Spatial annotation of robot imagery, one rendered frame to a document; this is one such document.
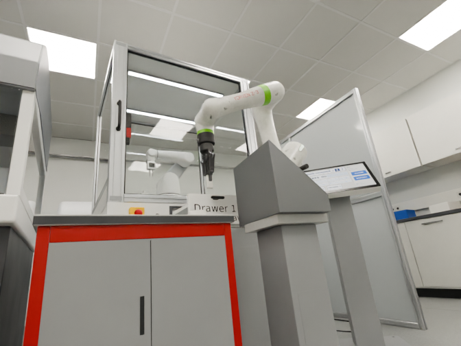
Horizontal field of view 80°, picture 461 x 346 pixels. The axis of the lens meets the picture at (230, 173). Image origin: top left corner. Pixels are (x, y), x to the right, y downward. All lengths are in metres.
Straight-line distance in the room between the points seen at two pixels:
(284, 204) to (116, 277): 0.66
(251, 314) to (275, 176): 0.93
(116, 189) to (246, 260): 0.87
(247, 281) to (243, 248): 0.19
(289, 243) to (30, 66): 1.34
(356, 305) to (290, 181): 1.06
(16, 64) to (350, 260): 2.05
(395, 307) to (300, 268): 1.58
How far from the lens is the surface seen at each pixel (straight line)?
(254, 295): 1.80
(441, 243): 3.88
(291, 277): 1.20
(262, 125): 1.69
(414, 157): 4.40
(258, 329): 1.83
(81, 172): 5.03
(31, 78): 1.49
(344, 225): 2.01
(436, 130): 4.32
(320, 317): 1.30
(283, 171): 1.19
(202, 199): 1.37
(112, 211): 1.52
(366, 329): 2.05
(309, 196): 1.24
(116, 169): 1.59
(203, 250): 0.99
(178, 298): 0.95
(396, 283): 2.68
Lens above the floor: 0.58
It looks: 18 degrees up
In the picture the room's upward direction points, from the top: 6 degrees counter-clockwise
